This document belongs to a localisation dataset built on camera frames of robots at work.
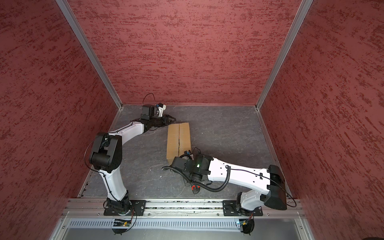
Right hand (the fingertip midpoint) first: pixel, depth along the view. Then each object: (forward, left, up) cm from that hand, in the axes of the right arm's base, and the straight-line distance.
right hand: (192, 181), depth 69 cm
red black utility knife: (-4, -1, +3) cm, 5 cm away
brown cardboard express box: (+22, +8, +2) cm, 23 cm away
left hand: (+38, +12, -1) cm, 40 cm away
